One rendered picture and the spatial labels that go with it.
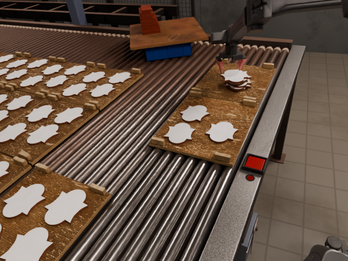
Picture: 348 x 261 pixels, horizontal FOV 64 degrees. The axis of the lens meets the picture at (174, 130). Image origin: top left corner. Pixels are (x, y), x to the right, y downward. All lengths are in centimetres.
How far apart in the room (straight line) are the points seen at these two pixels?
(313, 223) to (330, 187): 37
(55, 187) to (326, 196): 181
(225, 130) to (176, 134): 20
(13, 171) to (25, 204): 22
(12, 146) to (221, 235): 94
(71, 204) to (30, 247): 16
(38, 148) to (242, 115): 88
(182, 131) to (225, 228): 45
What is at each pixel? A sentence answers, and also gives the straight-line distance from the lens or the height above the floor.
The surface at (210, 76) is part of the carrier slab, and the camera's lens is 158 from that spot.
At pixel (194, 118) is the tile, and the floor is 95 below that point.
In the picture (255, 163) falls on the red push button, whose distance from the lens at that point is 104.
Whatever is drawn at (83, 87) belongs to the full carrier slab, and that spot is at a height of 95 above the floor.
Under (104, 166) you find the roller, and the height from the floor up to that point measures 92.
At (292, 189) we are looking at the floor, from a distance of 225.
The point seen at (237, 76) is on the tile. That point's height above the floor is 100.
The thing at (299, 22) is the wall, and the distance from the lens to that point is 437.
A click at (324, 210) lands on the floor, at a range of 219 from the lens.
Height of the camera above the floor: 164
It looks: 37 degrees down
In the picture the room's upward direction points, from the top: 6 degrees counter-clockwise
